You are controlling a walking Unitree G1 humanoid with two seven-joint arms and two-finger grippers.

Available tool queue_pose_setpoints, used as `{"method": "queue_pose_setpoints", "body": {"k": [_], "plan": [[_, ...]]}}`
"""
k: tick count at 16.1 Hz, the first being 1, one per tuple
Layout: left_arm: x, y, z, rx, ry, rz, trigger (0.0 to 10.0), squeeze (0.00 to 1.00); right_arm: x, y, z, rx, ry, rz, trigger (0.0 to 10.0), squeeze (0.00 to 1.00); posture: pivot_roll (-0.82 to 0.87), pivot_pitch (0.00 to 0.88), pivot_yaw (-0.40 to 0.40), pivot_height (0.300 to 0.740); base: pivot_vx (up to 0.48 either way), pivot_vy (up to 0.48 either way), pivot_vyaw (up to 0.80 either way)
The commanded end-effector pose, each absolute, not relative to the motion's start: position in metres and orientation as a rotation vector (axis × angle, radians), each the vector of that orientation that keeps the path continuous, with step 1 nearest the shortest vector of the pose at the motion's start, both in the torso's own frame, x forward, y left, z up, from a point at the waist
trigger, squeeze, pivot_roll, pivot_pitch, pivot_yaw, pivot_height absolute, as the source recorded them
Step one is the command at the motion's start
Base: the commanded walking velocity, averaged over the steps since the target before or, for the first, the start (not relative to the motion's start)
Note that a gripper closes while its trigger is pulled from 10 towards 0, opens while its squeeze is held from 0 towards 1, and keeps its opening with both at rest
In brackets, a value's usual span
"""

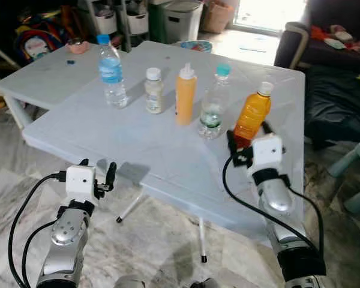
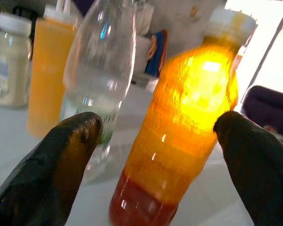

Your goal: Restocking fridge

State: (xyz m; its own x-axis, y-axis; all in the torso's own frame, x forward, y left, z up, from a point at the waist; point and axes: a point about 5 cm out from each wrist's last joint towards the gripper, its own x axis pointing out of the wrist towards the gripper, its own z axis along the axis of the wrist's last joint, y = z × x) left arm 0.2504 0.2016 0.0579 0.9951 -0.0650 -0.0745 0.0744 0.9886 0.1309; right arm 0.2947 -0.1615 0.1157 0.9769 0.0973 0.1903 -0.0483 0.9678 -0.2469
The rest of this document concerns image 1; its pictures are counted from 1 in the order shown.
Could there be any orange juice bottle white cap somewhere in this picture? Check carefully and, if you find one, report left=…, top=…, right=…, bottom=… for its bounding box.
left=234, top=81, right=274, bottom=149

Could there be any large white plastic table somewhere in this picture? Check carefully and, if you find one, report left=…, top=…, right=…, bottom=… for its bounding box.
left=22, top=41, right=307, bottom=247

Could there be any clear bottle teal cap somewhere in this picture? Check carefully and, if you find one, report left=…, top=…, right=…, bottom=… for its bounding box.
left=198, top=64, right=232, bottom=140

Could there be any orange squeeze bottle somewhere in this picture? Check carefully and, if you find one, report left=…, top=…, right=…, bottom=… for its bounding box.
left=175, top=63, right=197, bottom=126

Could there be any black bag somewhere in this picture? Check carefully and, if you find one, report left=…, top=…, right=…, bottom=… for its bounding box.
left=305, top=66, right=360, bottom=145

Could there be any teal stool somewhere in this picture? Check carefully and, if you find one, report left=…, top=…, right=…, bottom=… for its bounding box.
left=330, top=143, right=360, bottom=214

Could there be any dark armchair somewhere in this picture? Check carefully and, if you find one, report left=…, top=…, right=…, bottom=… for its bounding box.
left=275, top=0, right=360, bottom=73

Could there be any small white table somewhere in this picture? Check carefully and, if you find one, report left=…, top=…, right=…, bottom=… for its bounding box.
left=0, top=45, right=130, bottom=130

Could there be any small cream bottle white cap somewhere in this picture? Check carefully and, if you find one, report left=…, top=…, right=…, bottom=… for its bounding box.
left=145, top=67, right=165, bottom=115

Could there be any blue label water bottle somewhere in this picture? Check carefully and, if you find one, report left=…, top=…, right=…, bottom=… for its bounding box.
left=98, top=34, right=130, bottom=109

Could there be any robot left leg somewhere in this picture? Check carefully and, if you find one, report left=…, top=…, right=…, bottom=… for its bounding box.
left=111, top=275, right=145, bottom=288

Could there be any robot leg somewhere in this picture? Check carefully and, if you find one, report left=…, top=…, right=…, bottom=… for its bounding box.
left=111, top=275, right=145, bottom=288
left=189, top=277, right=220, bottom=288

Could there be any blue patterned bowl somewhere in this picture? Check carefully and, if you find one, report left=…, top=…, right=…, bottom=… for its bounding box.
left=180, top=40, right=213, bottom=53

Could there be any white cloth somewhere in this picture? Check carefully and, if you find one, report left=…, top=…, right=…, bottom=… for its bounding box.
left=324, top=37, right=350, bottom=50

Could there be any red cloth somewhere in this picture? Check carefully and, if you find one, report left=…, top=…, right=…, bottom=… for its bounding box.
left=311, top=25, right=349, bottom=43

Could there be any pink bowl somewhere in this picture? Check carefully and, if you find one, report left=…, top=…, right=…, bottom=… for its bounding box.
left=67, top=38, right=89, bottom=55

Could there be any wicker basket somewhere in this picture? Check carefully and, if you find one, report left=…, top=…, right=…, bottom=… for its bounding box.
left=201, top=0, right=235, bottom=34

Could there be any colourful backpack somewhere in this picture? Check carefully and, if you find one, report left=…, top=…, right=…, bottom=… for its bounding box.
left=12, top=12, right=73, bottom=64

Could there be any grey storage bin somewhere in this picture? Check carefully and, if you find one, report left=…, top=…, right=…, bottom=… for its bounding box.
left=162, top=0, right=203, bottom=43

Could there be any robot right leg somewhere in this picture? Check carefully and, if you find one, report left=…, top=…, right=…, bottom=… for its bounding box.
left=189, top=277, right=220, bottom=288

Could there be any green bin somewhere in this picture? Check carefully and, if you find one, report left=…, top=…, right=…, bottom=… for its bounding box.
left=148, top=3, right=167, bottom=44

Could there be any white drawer unit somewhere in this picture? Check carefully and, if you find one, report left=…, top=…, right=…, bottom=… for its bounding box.
left=84, top=0, right=149, bottom=49

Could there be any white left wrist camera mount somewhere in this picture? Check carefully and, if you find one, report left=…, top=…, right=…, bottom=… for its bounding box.
left=66, top=166, right=97, bottom=202

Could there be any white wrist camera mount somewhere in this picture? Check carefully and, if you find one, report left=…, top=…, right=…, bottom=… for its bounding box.
left=252, top=134, right=284, bottom=170
left=66, top=166, right=97, bottom=202

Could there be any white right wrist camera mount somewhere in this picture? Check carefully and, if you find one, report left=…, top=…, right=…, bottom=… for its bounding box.
left=252, top=134, right=284, bottom=170

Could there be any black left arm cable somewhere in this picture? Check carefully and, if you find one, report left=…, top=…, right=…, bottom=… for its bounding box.
left=8, top=171, right=68, bottom=288

